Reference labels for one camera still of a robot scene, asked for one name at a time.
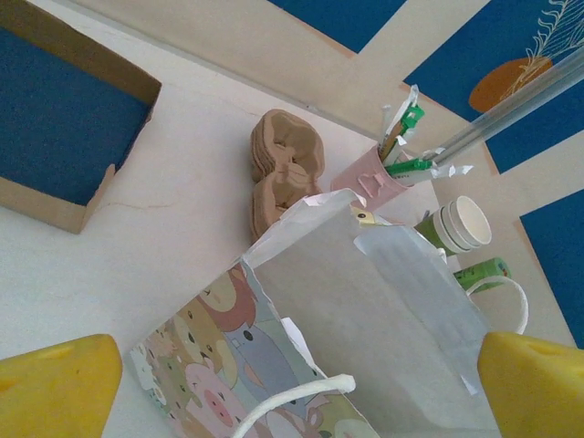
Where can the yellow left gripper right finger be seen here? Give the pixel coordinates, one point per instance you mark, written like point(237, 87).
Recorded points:
point(534, 392)

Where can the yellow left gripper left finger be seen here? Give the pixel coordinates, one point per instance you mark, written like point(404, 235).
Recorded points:
point(55, 392)

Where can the white paper gift bag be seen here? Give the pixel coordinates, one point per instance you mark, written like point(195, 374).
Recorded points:
point(365, 296)

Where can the green cylindrical tube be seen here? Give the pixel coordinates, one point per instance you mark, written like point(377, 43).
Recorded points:
point(483, 271)

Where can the stack of green paper cups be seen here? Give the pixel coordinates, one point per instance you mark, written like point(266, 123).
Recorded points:
point(461, 226)

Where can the white wrapped straw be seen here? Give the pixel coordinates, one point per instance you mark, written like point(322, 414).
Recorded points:
point(451, 171)
point(403, 109)

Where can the green wrapped straw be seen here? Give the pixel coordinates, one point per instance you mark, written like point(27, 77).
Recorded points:
point(408, 125)
point(410, 167)

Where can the pink straw holder cup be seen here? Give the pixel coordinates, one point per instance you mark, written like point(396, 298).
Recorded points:
point(360, 182)

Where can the stack of blue napkins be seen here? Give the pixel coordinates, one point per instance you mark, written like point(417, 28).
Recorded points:
point(64, 118)

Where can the clear plastic straws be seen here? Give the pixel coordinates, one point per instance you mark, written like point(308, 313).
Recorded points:
point(515, 107)

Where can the brown cardboard tray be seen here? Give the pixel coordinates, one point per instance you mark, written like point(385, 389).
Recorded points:
point(91, 68)

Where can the stack of pulp cup carriers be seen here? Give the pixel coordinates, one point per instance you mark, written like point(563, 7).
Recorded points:
point(287, 155)

